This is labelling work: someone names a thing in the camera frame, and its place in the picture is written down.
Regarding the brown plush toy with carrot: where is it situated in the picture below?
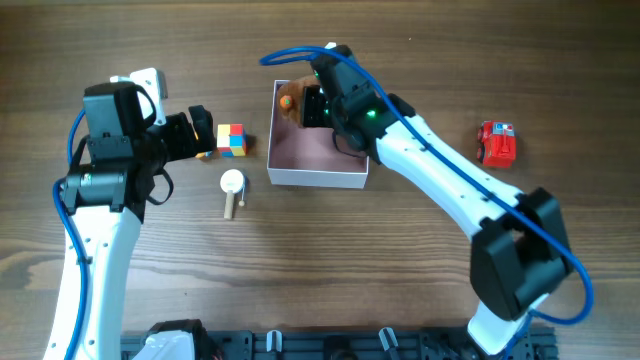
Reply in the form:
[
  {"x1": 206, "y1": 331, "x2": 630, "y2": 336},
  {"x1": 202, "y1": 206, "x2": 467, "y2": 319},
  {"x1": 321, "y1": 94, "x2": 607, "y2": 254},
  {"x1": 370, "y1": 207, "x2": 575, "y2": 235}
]
[{"x1": 276, "y1": 75, "x2": 319, "y2": 127}]

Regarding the orange blue duck toy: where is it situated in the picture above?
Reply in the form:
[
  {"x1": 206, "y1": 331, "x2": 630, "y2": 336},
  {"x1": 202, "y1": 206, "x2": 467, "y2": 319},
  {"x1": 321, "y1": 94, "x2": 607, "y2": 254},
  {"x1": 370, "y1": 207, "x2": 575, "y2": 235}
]
[{"x1": 196, "y1": 151, "x2": 213, "y2": 159}]

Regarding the colourful puzzle cube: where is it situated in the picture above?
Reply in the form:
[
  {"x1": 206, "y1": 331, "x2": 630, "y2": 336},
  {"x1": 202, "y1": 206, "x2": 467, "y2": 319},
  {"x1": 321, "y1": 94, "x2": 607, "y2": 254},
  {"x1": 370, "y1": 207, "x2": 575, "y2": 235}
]
[{"x1": 216, "y1": 124, "x2": 247, "y2": 157}]

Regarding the white wooden rattle drum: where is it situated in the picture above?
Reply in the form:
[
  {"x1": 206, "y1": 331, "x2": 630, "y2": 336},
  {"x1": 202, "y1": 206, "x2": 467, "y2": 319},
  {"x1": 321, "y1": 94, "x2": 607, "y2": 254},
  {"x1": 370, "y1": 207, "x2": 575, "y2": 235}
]
[{"x1": 220, "y1": 169, "x2": 246, "y2": 220}]

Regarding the red toy fire truck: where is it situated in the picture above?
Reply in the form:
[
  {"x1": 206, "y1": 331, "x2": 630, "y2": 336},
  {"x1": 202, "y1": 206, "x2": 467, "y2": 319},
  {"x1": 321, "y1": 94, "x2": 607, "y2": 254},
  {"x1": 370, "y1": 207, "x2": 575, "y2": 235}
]
[{"x1": 477, "y1": 121, "x2": 516, "y2": 168}]

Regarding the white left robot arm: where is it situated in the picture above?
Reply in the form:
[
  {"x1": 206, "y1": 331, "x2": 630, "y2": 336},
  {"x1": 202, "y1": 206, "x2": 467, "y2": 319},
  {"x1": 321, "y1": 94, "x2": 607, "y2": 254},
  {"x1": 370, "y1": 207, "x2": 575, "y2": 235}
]
[{"x1": 44, "y1": 82, "x2": 215, "y2": 359}]

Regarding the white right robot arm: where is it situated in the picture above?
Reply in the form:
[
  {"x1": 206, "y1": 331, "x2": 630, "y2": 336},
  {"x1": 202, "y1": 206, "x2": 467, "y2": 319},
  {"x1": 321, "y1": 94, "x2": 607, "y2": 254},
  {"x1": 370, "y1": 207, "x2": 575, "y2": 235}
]
[{"x1": 302, "y1": 45, "x2": 578, "y2": 359}]

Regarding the white box pink interior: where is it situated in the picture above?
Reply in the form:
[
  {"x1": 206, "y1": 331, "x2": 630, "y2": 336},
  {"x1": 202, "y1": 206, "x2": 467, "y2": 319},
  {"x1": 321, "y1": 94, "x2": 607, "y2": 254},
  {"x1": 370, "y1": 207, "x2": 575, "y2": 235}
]
[{"x1": 267, "y1": 80, "x2": 369, "y2": 189}]

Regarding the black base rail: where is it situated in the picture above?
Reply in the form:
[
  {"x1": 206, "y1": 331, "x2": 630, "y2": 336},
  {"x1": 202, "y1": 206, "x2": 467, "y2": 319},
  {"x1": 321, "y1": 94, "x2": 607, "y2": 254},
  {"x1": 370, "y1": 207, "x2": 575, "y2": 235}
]
[{"x1": 121, "y1": 327, "x2": 560, "y2": 360}]

